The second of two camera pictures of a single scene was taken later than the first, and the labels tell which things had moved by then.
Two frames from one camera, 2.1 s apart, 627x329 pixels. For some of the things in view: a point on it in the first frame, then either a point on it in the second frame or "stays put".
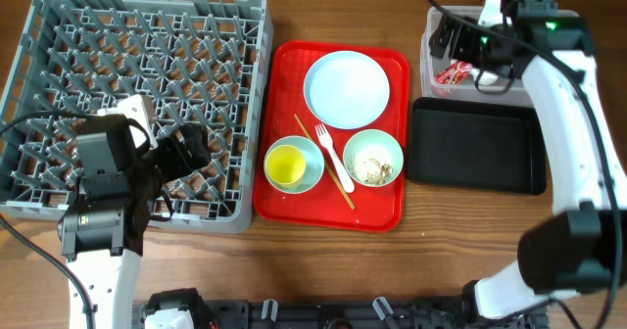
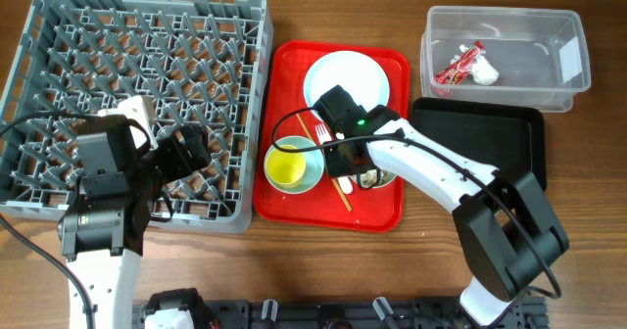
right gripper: (441, 36) → (334, 165)
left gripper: (182, 164) stays put
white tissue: (485, 77) stays put
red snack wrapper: (454, 73) stays put
